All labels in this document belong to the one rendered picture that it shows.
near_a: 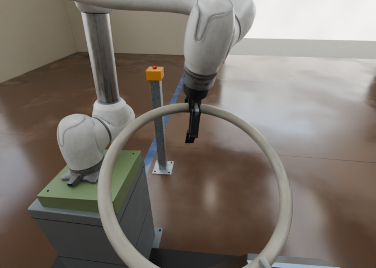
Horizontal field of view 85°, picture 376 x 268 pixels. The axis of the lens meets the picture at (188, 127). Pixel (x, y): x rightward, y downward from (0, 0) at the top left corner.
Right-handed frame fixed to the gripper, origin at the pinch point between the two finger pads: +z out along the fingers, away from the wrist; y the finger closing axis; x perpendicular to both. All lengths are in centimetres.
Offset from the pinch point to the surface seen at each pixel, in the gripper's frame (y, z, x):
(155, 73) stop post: -85, 49, -13
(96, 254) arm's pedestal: 33, 68, -40
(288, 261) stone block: 42, 24, 37
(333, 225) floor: 19, 106, 133
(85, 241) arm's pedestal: 28, 58, -43
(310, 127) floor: -112, 152, 202
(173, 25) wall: -545, 255, 28
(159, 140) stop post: -63, 112, -9
